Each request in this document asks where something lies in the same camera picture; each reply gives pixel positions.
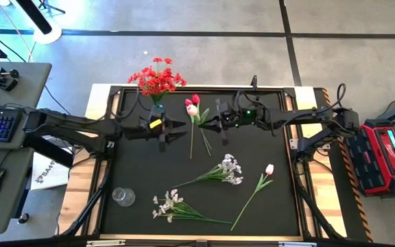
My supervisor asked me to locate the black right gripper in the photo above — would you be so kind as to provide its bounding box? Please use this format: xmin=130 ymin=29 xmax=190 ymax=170
xmin=199 ymin=98 xmax=259 ymax=147

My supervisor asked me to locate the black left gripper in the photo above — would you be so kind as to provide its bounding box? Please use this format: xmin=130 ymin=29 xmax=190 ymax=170
xmin=120 ymin=113 xmax=187 ymax=154

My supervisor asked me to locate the pale pink tulip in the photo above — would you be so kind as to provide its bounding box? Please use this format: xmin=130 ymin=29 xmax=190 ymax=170
xmin=186 ymin=104 xmax=213 ymax=157
xmin=230 ymin=163 xmax=275 ymax=231

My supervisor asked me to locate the red tulip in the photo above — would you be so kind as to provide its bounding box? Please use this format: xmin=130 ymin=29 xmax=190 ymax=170
xmin=184 ymin=98 xmax=195 ymax=159
xmin=192 ymin=93 xmax=213 ymax=157

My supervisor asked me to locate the white flower bunch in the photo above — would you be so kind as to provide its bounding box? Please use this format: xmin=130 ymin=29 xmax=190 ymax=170
xmin=173 ymin=153 xmax=245 ymax=189
xmin=152 ymin=188 xmax=233 ymax=226

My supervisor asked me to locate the red poppy flower bunch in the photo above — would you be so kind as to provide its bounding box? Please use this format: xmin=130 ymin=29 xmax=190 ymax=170
xmin=128 ymin=56 xmax=188 ymax=107

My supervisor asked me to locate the clear cut-glass vase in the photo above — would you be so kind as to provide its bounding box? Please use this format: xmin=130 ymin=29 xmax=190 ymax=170
xmin=111 ymin=187 xmax=136 ymax=208

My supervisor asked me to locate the teal textured glass vase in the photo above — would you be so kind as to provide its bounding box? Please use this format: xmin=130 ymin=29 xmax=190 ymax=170
xmin=151 ymin=102 xmax=166 ymax=116

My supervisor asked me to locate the dark table mat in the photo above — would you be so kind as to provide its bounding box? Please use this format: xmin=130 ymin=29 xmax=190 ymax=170
xmin=101 ymin=89 xmax=301 ymax=237

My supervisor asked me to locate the black support beam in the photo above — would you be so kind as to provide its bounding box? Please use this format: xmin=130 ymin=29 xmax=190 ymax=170
xmin=22 ymin=130 xmax=75 ymax=169

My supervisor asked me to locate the grey desk top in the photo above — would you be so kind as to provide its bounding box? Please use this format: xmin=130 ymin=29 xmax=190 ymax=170
xmin=0 ymin=147 xmax=36 ymax=235
xmin=0 ymin=61 xmax=53 ymax=150

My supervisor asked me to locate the yellow black hazard strip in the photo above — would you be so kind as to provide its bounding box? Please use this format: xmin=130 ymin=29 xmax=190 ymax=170
xmin=322 ymin=88 xmax=374 ymax=243

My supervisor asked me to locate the red black power station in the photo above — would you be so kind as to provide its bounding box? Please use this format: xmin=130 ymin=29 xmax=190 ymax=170
xmin=343 ymin=118 xmax=395 ymax=197

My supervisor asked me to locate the black pole on white base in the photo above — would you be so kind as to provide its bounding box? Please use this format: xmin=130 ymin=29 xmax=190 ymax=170
xmin=14 ymin=0 xmax=63 ymax=45

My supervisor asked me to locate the black joystick clamp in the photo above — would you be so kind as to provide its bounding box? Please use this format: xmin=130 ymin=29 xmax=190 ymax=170
xmin=0 ymin=64 xmax=20 ymax=92

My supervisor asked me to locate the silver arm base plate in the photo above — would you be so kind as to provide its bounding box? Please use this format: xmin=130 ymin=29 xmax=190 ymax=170
xmin=289 ymin=138 xmax=332 ymax=152

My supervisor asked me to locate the black floor cable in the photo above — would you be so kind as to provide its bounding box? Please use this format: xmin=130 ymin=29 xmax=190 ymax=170
xmin=43 ymin=84 xmax=73 ymax=116

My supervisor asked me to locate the silver bracket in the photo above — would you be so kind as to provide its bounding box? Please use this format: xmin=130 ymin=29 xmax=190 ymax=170
xmin=86 ymin=239 xmax=126 ymax=247
xmin=278 ymin=242 xmax=318 ymax=247

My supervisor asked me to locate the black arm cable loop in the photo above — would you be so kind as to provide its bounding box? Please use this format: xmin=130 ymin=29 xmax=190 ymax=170
xmin=312 ymin=83 xmax=348 ymax=117

